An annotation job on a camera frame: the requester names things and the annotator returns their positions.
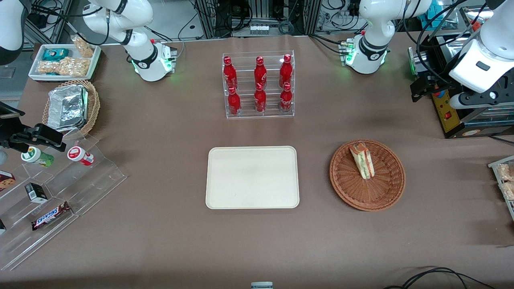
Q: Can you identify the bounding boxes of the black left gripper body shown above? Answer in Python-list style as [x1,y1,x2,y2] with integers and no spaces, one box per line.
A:
[422,73,457,99]

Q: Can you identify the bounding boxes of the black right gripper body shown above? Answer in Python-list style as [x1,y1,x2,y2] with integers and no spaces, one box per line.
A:
[0,102,39,151]

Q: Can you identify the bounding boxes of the triangular sandwich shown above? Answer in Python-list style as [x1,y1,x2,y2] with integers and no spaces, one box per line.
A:
[349,141,375,180]

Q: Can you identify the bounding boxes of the oval tan wicker basket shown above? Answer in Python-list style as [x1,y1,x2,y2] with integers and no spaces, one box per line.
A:
[42,79,100,137]

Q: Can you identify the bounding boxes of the white rectangular snack tray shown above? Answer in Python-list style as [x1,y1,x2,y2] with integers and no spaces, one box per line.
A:
[28,43,102,82]

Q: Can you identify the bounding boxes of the round brown wicker basket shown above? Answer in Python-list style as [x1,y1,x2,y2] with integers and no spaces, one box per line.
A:
[329,139,406,212]

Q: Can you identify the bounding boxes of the tray with rice snacks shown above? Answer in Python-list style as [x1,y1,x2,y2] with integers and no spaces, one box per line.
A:
[488,156,514,222]

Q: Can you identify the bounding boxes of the cream plastic tray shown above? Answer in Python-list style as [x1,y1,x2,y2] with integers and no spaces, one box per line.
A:
[205,146,300,210]

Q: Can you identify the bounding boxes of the red white drink cup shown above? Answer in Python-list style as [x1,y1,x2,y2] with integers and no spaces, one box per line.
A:
[67,146,95,167]

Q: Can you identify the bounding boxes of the silver foil package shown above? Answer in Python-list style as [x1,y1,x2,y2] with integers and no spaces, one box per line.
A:
[47,84,89,132]

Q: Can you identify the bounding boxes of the black machine with yellow panel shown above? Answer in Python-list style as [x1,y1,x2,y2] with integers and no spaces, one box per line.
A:
[408,32,514,139]

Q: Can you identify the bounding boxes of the brown cookie box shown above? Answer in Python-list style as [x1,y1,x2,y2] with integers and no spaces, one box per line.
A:
[0,171,16,192]

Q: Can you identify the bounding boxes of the small black box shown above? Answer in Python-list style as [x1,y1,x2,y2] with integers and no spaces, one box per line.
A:
[25,183,49,204]

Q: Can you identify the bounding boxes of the clear acrylic stepped stand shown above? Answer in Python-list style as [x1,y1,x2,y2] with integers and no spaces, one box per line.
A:
[0,134,128,272]

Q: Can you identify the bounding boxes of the teal package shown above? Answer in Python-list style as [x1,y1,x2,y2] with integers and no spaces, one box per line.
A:
[417,7,443,31]

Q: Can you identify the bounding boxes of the large clear peanut snack bag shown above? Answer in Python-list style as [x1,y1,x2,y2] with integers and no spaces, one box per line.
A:
[37,57,90,77]

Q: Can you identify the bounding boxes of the snickers chocolate bar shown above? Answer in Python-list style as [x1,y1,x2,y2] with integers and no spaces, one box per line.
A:
[31,201,72,231]

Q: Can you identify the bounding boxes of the red silver snack bag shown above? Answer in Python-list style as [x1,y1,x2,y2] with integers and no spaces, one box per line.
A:
[459,6,483,33]

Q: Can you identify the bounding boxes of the teal snack packet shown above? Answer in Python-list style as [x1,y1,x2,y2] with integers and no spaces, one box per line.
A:
[42,48,69,62]

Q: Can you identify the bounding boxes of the small clear peanut snack bag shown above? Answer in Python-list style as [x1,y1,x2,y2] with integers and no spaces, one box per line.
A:
[71,35,95,58]

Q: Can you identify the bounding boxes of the red cola bottle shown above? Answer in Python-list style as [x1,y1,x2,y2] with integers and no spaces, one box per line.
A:
[228,87,242,116]
[280,82,293,113]
[223,56,238,90]
[279,54,293,86]
[254,83,267,113]
[254,56,267,86]

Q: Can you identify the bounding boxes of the clear acrylic bottle rack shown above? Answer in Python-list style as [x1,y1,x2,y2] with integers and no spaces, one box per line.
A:
[222,51,295,119]

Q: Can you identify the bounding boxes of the black floor cable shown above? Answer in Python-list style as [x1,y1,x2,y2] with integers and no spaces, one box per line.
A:
[383,267,497,289]

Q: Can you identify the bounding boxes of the aluminium frame rack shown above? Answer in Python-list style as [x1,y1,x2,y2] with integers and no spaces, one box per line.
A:
[194,0,322,39]

